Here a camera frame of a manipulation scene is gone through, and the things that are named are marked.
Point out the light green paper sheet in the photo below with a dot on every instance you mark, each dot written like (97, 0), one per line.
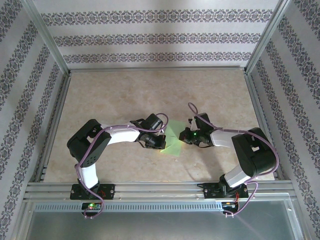
(175, 127)

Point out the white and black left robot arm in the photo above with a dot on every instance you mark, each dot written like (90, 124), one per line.
(120, 136)

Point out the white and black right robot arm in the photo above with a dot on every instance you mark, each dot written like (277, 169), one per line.
(222, 138)

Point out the grey sheet metal panel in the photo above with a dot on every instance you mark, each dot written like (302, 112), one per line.
(160, 227)

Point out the circuit board with green light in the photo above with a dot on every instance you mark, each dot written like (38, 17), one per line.
(92, 206)

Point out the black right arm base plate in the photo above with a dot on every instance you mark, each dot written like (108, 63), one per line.
(210, 191)

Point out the aluminium frame side rail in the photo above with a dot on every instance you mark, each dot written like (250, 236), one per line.
(263, 125)
(56, 125)

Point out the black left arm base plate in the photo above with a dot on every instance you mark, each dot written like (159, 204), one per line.
(110, 191)

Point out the aluminium frame cross rail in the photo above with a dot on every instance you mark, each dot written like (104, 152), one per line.
(157, 68)

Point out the aluminium frame post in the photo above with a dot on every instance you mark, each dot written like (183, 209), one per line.
(48, 37)
(267, 37)

